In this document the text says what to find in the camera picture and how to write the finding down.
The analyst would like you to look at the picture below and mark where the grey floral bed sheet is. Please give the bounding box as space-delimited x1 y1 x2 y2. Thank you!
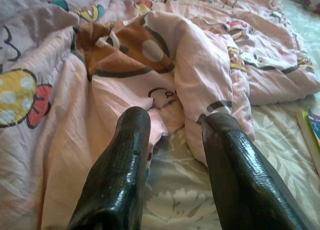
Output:
139 0 320 230

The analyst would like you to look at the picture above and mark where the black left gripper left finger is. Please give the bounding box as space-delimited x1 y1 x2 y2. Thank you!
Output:
67 106 152 230

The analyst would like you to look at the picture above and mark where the green and white book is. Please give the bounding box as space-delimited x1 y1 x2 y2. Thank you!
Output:
296 109 320 171

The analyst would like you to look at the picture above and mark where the pink cartoon print blanket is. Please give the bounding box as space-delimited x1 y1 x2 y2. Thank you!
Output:
0 0 320 230

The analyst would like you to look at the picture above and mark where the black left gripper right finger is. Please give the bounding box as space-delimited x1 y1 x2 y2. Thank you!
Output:
199 112 318 230

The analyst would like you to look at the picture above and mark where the blue covered book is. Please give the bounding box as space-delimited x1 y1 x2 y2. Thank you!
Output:
307 107 320 146

